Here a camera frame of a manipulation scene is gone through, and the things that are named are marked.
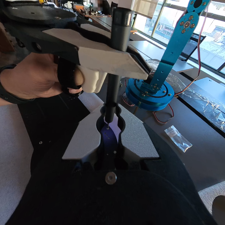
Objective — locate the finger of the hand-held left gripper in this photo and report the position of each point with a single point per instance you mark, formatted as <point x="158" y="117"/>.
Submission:
<point x="102" y="58"/>
<point x="95" y="28"/>

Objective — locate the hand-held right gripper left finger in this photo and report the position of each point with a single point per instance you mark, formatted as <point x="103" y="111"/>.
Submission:
<point x="84" y="138"/>

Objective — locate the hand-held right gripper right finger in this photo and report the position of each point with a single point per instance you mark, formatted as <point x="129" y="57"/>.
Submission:
<point x="138" y="138"/>

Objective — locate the black electric screwdriver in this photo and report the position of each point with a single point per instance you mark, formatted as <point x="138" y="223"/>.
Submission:
<point x="119" y="35"/>

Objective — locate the black metal base plate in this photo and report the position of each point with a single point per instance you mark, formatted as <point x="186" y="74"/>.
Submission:
<point x="52" y="123"/>

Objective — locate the blue toy robot arm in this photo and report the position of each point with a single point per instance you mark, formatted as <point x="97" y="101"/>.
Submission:
<point x="168" y="52"/>

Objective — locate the person's left forearm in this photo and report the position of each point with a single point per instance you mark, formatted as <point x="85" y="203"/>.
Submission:
<point x="3" y="103"/>

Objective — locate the desk with wooden edge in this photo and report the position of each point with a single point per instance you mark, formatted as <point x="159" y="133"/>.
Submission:
<point x="100" y="19"/>

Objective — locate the dark desk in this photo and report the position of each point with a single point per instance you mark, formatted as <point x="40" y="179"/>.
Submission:
<point x="207" y="84"/>
<point x="193" y="167"/>
<point x="149" y="48"/>

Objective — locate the person's left hand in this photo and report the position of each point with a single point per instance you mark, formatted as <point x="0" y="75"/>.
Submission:
<point x="35" y="77"/>

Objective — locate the clear zip bag white label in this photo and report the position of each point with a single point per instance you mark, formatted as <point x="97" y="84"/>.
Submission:
<point x="177" y="138"/>

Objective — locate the beige roller blind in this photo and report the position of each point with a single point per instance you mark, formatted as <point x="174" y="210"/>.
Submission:
<point x="145" y="8"/>

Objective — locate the white foam sheet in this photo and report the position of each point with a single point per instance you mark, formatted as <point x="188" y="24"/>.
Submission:
<point x="12" y="149"/>

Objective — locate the crumpled clear plastic wrap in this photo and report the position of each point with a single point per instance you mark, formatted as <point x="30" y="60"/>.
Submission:
<point x="207" y="105"/>

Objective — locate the black wristband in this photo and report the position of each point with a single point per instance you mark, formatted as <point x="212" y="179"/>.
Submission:
<point x="10" y="100"/>

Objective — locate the white foam piece with hole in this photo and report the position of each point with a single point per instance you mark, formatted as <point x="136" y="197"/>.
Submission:
<point x="205" y="195"/>

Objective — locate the black mesh office chair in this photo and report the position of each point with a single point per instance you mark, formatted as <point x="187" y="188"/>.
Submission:
<point x="195" y="45"/>

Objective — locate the large grid window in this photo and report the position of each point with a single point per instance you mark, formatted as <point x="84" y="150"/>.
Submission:
<point x="211" y="52"/>

